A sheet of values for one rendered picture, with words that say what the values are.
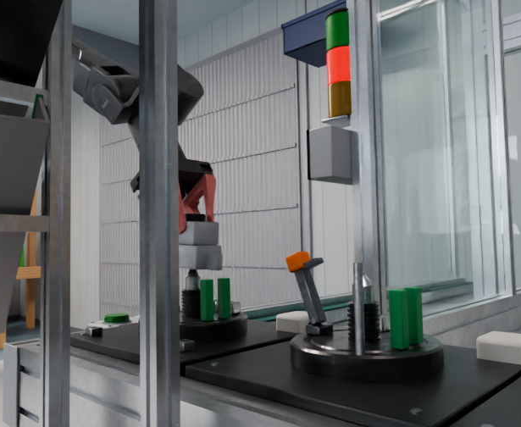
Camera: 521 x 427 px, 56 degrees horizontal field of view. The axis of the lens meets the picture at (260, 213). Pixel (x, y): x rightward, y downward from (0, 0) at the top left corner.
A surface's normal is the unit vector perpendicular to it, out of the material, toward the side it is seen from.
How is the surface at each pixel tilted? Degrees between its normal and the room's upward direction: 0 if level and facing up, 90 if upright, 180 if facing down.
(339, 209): 90
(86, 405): 90
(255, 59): 90
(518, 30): 90
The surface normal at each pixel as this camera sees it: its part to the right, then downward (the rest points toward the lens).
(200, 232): 0.74, 0.01
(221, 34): -0.70, -0.03
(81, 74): -0.45, 0.23
